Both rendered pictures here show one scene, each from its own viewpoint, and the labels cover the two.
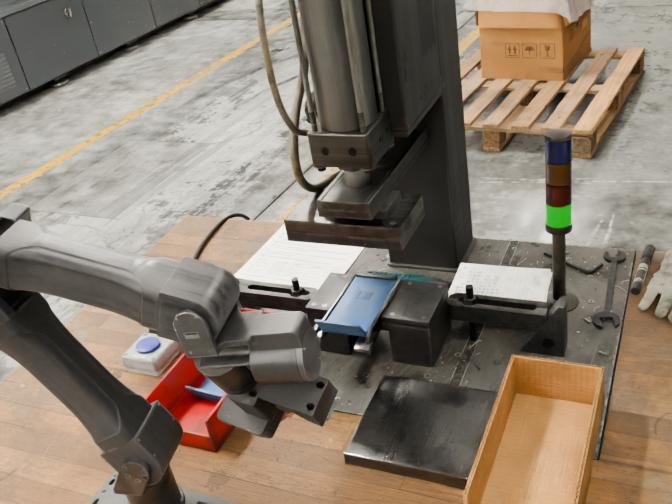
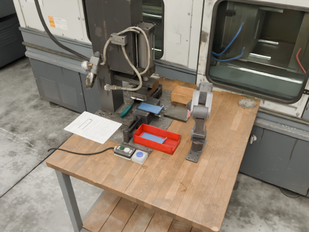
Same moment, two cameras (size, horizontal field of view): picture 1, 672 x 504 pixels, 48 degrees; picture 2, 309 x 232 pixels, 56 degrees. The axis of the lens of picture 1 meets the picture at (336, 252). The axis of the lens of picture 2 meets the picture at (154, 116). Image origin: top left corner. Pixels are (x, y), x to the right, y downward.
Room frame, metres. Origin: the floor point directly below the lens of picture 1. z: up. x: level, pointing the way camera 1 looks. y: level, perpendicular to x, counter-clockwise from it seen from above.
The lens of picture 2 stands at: (1.01, 1.46, 2.06)
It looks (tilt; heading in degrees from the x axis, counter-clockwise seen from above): 38 degrees down; 267
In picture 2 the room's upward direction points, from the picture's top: straight up
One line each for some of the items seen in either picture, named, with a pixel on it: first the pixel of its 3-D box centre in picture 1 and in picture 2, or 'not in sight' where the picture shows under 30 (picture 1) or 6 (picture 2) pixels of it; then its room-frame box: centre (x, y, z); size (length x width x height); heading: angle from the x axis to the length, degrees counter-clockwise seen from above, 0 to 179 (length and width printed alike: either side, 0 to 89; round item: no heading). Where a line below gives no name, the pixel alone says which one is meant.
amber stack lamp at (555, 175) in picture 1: (558, 170); not in sight; (0.98, -0.34, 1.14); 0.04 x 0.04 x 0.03
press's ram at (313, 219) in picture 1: (362, 133); (134, 71); (1.04, -0.07, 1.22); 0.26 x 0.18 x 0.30; 151
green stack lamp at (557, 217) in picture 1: (558, 212); not in sight; (0.98, -0.34, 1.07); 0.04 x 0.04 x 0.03
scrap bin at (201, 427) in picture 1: (221, 372); (157, 138); (0.93, 0.21, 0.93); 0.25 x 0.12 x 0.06; 151
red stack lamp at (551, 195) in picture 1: (558, 191); not in sight; (0.98, -0.34, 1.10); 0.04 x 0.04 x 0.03
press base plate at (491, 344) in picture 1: (414, 319); (138, 113); (1.03, -0.11, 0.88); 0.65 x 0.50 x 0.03; 61
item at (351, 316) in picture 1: (357, 300); (151, 106); (0.95, -0.02, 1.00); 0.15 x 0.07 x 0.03; 152
